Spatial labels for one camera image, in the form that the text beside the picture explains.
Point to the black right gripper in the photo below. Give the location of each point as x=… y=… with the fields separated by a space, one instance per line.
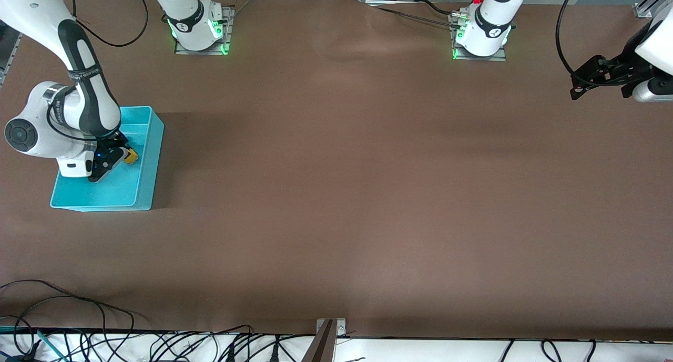
x=112 y=140

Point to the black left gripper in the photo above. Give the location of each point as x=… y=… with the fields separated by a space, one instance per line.
x=629 y=53

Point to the yellow beetle toy car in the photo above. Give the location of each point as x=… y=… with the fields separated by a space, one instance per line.
x=131 y=157

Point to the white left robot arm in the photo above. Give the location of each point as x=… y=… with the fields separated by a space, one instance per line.
x=491 y=20

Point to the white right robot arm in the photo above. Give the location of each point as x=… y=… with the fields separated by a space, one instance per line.
x=89 y=99

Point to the turquoise plastic bin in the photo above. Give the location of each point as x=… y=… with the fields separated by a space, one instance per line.
x=126 y=188

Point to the dark metal bar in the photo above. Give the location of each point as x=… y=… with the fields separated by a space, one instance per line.
x=320 y=349

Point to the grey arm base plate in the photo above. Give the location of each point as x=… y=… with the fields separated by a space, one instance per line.
x=502 y=54
x=227 y=31

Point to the aluminium frame profile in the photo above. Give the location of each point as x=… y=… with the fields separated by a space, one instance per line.
x=644 y=9
x=10 y=57

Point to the grey metal edge bracket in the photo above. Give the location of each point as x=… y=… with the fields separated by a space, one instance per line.
x=340 y=326

